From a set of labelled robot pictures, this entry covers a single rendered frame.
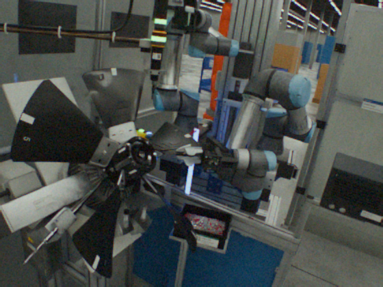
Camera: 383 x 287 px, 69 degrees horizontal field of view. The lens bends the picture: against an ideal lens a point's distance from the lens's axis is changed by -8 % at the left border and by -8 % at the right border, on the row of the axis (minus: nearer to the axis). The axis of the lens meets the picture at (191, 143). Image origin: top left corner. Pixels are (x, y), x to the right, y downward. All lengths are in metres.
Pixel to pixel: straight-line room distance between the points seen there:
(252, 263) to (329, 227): 1.55
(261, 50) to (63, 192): 1.26
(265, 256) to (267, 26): 1.18
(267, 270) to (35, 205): 1.04
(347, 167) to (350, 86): 1.49
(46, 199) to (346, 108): 2.23
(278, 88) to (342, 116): 1.48
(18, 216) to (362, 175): 1.06
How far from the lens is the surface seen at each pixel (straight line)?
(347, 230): 2.94
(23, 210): 0.86
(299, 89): 1.15
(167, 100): 1.62
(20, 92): 1.14
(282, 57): 8.88
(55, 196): 0.91
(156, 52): 0.93
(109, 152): 0.92
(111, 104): 1.04
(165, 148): 1.06
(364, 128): 2.61
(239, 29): 1.75
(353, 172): 1.13
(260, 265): 1.48
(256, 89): 1.20
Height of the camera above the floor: 1.60
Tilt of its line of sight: 21 degrees down
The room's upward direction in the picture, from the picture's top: 8 degrees clockwise
